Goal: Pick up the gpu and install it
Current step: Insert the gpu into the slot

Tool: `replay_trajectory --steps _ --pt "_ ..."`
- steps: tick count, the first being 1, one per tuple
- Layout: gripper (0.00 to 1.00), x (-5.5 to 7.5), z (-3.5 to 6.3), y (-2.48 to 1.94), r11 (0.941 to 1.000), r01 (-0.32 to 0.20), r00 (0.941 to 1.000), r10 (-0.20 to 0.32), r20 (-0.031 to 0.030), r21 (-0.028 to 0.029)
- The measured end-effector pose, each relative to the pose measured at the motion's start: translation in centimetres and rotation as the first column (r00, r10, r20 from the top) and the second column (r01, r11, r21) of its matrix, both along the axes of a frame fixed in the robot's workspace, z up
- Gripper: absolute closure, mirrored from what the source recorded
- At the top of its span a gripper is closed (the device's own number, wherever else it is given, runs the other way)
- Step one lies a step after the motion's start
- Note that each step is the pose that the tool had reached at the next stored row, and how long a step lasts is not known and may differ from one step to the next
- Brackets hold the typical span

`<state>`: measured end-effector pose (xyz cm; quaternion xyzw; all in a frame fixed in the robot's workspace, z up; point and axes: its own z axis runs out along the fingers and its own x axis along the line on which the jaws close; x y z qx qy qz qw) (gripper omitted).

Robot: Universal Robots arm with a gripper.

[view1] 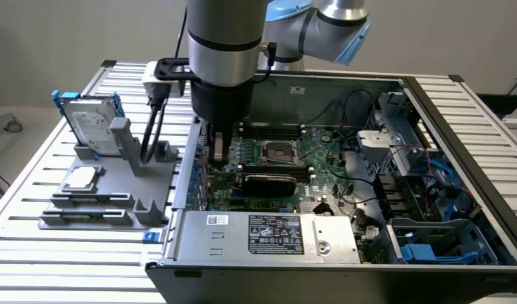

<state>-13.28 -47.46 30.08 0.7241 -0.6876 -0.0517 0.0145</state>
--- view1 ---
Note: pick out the grey caster wheel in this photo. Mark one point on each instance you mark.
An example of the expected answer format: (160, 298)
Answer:
(12, 124)

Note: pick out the green motherboard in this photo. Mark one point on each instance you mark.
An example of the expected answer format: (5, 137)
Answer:
(321, 164)

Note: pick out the green RAM stick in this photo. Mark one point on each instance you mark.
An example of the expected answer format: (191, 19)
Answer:
(89, 199)
(83, 217)

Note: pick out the black graphics card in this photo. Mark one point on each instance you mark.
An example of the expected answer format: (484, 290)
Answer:
(271, 187)

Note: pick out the black open PC case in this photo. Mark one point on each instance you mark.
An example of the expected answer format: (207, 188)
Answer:
(453, 158)

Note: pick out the silver chipset heatsink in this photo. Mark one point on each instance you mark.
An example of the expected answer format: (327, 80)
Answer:
(313, 209)

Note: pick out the grey plastic disk bay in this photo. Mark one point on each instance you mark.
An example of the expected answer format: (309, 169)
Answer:
(444, 240)

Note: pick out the CPU socket with metal frame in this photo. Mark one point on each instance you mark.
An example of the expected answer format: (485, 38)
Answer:
(280, 152)

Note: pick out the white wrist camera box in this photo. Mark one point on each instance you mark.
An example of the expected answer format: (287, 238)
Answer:
(157, 84)

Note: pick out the blue plastic case clip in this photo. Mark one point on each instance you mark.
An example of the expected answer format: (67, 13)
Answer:
(152, 237)

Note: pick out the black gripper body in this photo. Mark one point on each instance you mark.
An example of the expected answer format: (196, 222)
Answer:
(221, 101)

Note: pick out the black RAM slot bank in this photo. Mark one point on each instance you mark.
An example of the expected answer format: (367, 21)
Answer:
(280, 169)
(275, 129)

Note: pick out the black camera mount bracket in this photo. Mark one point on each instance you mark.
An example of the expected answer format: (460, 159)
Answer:
(172, 68)

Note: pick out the silver CPU chip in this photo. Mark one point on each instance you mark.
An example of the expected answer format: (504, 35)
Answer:
(79, 179)

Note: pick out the hard disk in blue carrier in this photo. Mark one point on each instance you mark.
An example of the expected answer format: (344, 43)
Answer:
(91, 123)

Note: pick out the grey metal drive cage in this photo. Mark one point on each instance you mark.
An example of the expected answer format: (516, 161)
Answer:
(393, 142)

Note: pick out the silver power supply unit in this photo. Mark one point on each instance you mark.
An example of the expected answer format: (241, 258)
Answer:
(263, 237)

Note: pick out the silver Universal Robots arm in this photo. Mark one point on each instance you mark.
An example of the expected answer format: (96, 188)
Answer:
(224, 41)

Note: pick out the blue plastic bay latch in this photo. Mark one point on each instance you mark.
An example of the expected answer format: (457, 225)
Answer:
(416, 253)

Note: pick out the grey plastic parts rack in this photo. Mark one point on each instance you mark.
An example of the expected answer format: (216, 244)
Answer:
(115, 190)

